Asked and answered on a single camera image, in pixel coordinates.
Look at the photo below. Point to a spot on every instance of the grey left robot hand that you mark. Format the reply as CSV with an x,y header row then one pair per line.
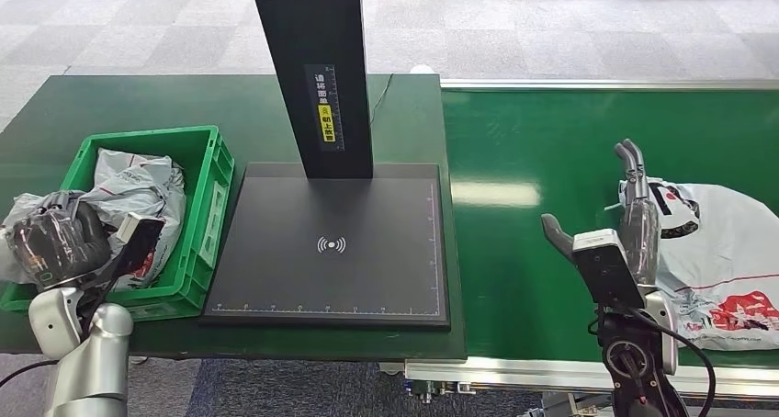
x,y
61,244

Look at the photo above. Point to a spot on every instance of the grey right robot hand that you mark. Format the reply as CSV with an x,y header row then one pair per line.
x,y
639,244

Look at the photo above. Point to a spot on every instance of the grey red-print mailer bag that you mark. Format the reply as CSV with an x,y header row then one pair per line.
x,y
18,250
173,219

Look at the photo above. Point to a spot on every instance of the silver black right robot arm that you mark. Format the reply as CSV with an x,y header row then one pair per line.
x,y
633,359

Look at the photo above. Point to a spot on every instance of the green plastic basket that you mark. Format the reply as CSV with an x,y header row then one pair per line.
x,y
210,232

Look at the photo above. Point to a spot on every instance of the black weighing device with column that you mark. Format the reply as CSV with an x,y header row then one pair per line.
x,y
365,250

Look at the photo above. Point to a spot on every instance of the white black-print mailer bag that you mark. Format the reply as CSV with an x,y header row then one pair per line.
x,y
718,250

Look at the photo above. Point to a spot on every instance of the green conveyor belt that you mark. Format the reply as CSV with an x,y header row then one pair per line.
x,y
548,146

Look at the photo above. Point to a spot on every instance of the black yellow label sticker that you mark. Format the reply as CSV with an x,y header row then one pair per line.
x,y
326,128

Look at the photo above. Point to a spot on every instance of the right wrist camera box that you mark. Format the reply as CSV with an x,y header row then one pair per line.
x,y
608,271

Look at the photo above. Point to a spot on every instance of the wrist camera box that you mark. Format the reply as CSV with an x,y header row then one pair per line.
x,y
608,271
143,238

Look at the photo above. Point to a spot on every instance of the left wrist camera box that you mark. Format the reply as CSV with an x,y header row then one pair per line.
x,y
143,238

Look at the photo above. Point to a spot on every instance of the aluminium conveyor frame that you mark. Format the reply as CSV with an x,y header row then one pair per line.
x,y
517,375

